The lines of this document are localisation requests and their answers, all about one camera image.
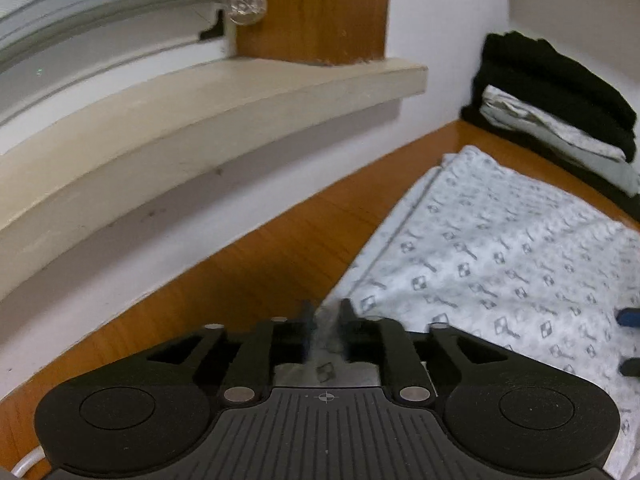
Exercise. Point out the grey folded garment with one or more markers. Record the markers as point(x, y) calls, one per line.
point(600, 165)

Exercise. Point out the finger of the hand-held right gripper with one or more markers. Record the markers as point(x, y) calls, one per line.
point(631, 367)
point(630, 317)

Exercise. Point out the white patterned pajama garment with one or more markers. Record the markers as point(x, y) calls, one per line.
point(475, 260)

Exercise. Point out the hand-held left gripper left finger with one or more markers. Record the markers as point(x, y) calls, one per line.
point(306, 332)

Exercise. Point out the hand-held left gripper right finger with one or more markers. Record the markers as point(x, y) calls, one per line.
point(346, 332)

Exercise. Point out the beige stone window sill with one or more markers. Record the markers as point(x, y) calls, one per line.
point(175, 125)

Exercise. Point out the folded white patterned garment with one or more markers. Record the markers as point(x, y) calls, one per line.
point(550, 122)

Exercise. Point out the grey window blind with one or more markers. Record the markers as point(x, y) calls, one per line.
point(75, 10)

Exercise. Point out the stack of dark folded clothes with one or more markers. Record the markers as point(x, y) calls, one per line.
point(550, 70)

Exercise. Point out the wooden window frame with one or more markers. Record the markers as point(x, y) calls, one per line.
point(320, 10)

